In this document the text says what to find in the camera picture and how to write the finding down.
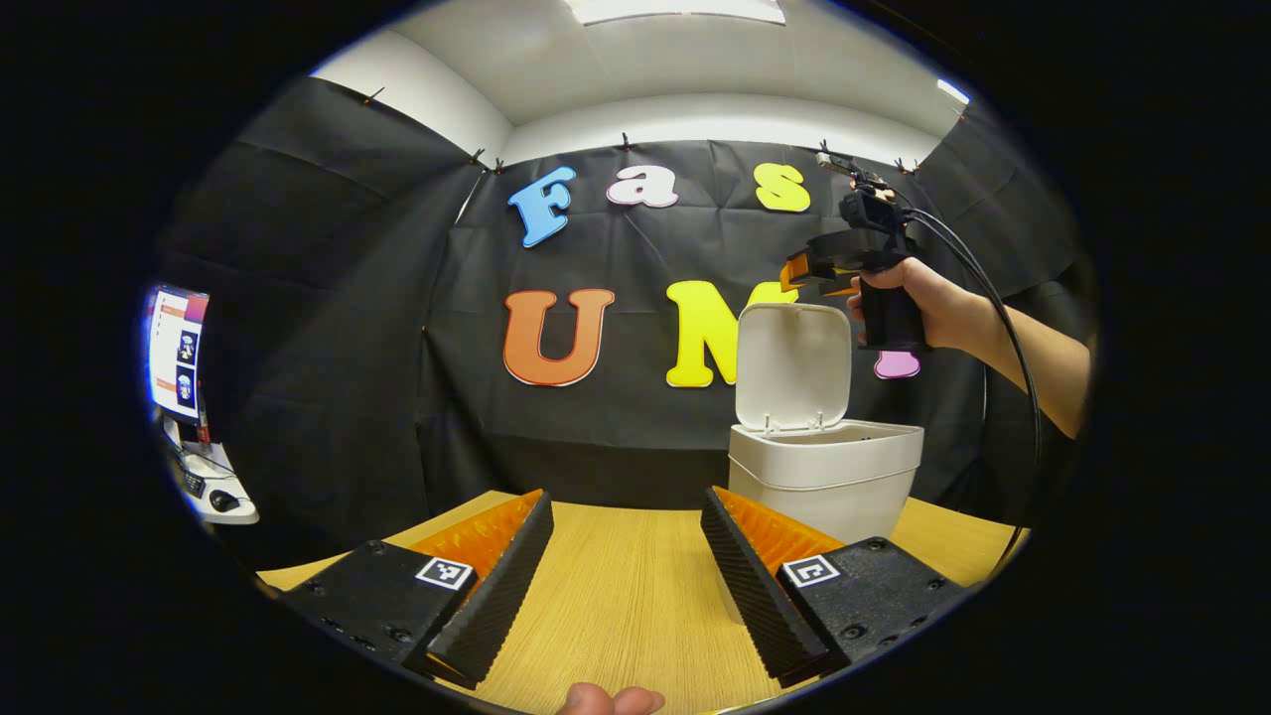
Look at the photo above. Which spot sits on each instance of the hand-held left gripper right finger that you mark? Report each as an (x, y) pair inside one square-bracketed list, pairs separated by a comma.
[(750, 596)]

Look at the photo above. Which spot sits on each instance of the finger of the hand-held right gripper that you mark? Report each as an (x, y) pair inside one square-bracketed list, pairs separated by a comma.
[(796, 272), (839, 289)]

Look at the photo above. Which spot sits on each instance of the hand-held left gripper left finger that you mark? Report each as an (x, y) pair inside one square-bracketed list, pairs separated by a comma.
[(496, 596)]

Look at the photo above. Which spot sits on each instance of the white desktop garbage bin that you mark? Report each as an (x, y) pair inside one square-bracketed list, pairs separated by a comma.
[(824, 467)]

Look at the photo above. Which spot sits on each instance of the wooden desktop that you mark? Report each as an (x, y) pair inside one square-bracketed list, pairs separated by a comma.
[(635, 596)]

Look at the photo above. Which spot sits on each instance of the small ceiling light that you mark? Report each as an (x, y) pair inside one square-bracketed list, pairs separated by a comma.
[(951, 91)]

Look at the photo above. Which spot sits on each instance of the ceiling light panel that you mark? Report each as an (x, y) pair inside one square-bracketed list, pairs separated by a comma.
[(675, 10)]

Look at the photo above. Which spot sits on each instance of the black backdrop cloth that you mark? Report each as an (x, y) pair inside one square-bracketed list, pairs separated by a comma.
[(348, 348)]

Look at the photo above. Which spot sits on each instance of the black computer mouse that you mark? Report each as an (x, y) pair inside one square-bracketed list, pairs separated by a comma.
[(223, 500)]

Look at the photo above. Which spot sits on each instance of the white side table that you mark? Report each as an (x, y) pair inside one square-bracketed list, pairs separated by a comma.
[(213, 487)]

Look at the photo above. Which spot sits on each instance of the computer monitor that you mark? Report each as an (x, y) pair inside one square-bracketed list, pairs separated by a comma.
[(177, 353)]

